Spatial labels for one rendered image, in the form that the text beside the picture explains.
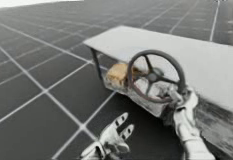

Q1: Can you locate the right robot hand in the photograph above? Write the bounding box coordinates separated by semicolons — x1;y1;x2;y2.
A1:
167;87;200;114

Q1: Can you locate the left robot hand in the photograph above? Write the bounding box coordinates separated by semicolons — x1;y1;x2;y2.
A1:
98;112;135;157

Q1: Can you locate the dark steering wheel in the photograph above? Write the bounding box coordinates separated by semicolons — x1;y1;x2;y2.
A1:
126;49;187;104

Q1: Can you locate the grey cart with brown box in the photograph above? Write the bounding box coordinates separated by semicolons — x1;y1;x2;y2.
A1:
82;25;233;160

